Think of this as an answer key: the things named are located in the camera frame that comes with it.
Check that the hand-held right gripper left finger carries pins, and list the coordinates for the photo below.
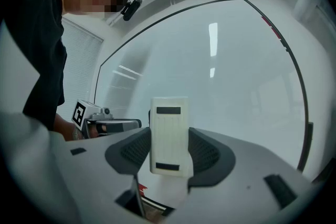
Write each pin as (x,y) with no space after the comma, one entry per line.
(131,150)

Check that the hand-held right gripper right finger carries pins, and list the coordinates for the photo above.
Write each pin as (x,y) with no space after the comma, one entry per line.
(210,157)

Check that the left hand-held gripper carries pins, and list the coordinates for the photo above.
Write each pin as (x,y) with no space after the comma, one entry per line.
(84,115)

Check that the white rectangular eraser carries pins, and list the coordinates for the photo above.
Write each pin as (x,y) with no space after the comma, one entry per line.
(169,139)

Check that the white whiteboard with black frame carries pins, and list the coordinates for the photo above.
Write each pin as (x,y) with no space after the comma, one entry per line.
(210,73)

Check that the person's left forearm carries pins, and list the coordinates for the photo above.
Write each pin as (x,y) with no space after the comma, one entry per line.
(64,127)

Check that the person's left hand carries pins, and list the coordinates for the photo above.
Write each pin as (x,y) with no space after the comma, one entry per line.
(97,129)

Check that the white window blind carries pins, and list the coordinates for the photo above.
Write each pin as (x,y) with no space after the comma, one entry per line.
(80,65)

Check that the person's black shirt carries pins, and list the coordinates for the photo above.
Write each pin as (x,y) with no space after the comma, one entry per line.
(39,42)

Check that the black head-worn camera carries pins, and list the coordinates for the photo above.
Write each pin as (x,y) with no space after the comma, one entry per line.
(132,8)

